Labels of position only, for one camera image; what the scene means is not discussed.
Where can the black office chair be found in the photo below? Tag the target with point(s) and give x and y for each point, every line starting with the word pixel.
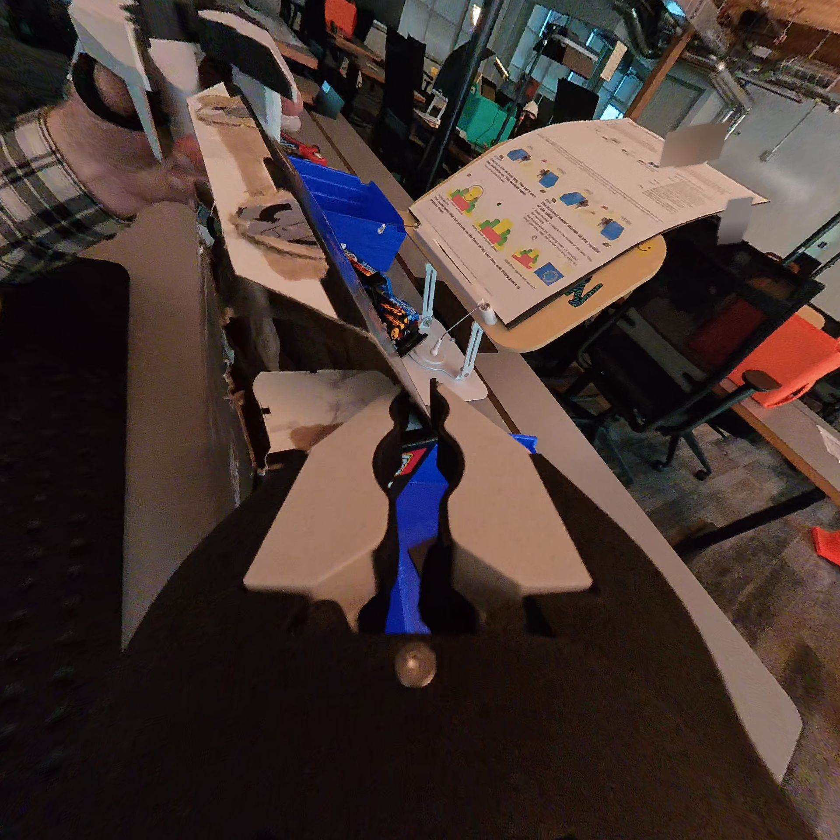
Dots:
pixel 630 367

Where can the black orange toy monster truck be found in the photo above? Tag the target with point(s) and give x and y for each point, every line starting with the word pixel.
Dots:
pixel 387 308

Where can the printed instruction sheet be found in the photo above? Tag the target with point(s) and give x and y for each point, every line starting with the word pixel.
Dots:
pixel 590 197

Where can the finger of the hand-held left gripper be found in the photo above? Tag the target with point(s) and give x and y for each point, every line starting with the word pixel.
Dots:
pixel 269 108
pixel 115 33

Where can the red toy vehicle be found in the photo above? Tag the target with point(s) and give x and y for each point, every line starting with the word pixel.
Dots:
pixel 305 148

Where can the person's left forearm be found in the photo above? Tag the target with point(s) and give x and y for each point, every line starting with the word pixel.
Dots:
pixel 39 197

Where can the blue bin with white sticker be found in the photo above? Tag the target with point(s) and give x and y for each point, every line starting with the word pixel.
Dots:
pixel 354 223

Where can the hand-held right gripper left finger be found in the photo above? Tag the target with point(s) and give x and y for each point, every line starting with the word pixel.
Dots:
pixel 328 525

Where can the blue plastic bin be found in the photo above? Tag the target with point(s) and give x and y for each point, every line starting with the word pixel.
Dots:
pixel 413 525

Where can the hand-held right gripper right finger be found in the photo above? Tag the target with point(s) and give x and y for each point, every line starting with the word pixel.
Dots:
pixel 512 525

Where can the person's left hand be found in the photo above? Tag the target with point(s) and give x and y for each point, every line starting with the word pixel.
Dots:
pixel 118 170

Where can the neighbouring grey desk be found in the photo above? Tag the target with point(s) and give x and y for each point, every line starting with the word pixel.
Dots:
pixel 787 433

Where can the green bin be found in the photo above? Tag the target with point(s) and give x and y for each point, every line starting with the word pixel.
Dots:
pixel 489 118

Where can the black cardboard toy box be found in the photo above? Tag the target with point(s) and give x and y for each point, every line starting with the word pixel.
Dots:
pixel 262 216

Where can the orange traffic cone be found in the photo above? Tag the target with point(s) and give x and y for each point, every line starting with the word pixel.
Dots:
pixel 828 544

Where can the teal cup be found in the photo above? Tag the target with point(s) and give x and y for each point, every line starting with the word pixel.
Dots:
pixel 330 102

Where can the black pole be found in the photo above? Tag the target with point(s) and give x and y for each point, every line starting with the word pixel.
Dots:
pixel 469 72

